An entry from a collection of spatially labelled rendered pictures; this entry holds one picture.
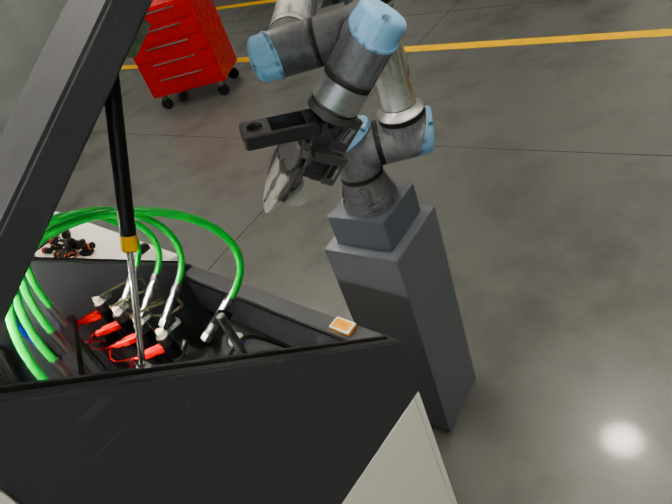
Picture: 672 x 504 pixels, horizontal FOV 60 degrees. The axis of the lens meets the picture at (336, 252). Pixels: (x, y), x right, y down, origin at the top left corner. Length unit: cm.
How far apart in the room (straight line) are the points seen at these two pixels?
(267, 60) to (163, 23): 433
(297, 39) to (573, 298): 179
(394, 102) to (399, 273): 45
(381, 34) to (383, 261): 85
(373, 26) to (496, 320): 176
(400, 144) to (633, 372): 121
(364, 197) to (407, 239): 17
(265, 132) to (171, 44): 444
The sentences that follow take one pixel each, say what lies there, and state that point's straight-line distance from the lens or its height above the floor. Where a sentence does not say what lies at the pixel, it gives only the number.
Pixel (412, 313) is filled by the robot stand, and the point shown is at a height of 60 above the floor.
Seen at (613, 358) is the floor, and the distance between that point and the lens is 229.
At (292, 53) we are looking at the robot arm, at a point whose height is 150.
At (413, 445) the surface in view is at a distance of 132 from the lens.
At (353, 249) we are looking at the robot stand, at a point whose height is 80.
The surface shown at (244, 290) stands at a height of 95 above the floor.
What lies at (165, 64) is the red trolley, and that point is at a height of 40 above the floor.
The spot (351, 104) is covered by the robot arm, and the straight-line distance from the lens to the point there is 85.
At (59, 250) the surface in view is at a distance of 189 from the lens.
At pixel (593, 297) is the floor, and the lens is 248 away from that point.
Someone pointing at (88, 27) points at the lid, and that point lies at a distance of 63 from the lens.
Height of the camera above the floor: 179
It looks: 37 degrees down
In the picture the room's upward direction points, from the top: 21 degrees counter-clockwise
